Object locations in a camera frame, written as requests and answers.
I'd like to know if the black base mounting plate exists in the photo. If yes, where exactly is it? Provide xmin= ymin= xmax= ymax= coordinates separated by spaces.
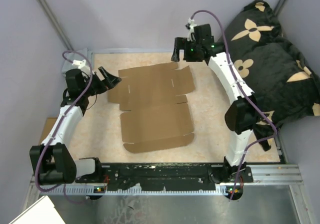
xmin=77 ymin=161 xmax=254 ymax=199

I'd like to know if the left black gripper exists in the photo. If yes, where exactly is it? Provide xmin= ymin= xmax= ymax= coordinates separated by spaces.
xmin=81 ymin=67 xmax=121 ymax=97

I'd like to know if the small flat cardboard box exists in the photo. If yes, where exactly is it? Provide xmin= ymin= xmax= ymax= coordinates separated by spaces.
xmin=39 ymin=117 xmax=57 ymax=144

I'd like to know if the aluminium rail frame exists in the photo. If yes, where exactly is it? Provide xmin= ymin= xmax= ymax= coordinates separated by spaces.
xmin=26 ymin=163 xmax=315 ymax=223

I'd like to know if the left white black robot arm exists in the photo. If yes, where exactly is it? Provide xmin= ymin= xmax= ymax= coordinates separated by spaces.
xmin=29 ymin=67 xmax=121 ymax=186

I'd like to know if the black floral pillow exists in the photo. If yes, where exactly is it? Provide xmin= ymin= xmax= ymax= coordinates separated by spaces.
xmin=213 ymin=0 xmax=320 ymax=152

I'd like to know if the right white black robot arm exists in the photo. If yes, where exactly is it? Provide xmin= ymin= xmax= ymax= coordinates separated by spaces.
xmin=171 ymin=20 xmax=262 ymax=183

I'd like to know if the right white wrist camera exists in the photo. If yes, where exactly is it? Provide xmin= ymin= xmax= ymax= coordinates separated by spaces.
xmin=185 ymin=18 xmax=197 ymax=42

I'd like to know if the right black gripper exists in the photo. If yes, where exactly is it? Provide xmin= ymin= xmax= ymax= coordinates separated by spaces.
xmin=170 ymin=38 xmax=202 ymax=63

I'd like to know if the grey folded cloth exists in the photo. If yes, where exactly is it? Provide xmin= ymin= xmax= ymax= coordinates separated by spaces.
xmin=61 ymin=48 xmax=91 ymax=74

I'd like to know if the brown cardboard box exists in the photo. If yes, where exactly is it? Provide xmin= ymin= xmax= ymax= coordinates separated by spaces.
xmin=108 ymin=62 xmax=196 ymax=154

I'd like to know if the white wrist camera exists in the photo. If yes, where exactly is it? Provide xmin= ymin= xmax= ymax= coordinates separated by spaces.
xmin=185 ymin=18 xmax=197 ymax=42
xmin=71 ymin=60 xmax=92 ymax=75

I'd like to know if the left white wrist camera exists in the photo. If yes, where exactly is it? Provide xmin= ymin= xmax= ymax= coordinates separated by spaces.
xmin=71 ymin=60 xmax=92 ymax=75

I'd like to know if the white sheet corner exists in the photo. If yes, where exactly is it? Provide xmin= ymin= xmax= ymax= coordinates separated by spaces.
xmin=10 ymin=196 xmax=65 ymax=224

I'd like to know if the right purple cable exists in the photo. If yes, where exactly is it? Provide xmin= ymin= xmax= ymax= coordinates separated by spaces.
xmin=190 ymin=10 xmax=278 ymax=201

